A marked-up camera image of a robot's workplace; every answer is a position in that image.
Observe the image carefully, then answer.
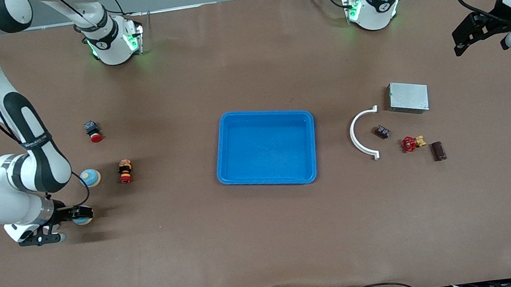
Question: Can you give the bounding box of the long dark cylindrical capacitor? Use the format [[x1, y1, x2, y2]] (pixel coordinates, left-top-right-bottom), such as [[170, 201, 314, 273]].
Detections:
[[431, 140, 448, 163]]

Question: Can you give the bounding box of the short dark cylindrical capacitor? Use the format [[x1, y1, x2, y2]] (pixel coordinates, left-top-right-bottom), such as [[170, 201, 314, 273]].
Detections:
[[372, 123, 393, 141]]

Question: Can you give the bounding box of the red yellow emergency button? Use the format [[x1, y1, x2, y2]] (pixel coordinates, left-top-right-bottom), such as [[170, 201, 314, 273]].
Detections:
[[117, 159, 135, 185]]

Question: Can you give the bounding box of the black red push button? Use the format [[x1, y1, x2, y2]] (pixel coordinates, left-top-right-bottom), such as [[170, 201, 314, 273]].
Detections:
[[84, 120, 104, 144]]

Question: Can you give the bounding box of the brown table cover sheet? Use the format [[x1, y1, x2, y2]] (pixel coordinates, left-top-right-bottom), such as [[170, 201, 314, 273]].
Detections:
[[0, 0, 511, 287]]

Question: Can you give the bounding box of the silver metal box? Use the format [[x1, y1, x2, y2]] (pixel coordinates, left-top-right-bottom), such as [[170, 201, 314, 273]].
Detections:
[[386, 78, 431, 118]]

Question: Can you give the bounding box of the brass valve red handwheel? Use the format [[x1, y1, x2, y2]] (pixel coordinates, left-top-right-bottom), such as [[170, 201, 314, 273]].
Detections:
[[401, 134, 428, 153]]

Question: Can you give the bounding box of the blue plastic tray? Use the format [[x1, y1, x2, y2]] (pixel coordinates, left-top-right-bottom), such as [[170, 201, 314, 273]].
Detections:
[[210, 102, 323, 195]]

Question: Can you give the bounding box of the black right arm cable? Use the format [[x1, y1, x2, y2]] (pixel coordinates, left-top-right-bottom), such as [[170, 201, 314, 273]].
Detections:
[[0, 0, 93, 218]]

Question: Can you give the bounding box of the white semicircular bracket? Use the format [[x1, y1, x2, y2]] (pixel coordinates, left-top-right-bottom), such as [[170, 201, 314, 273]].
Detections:
[[347, 105, 384, 164]]

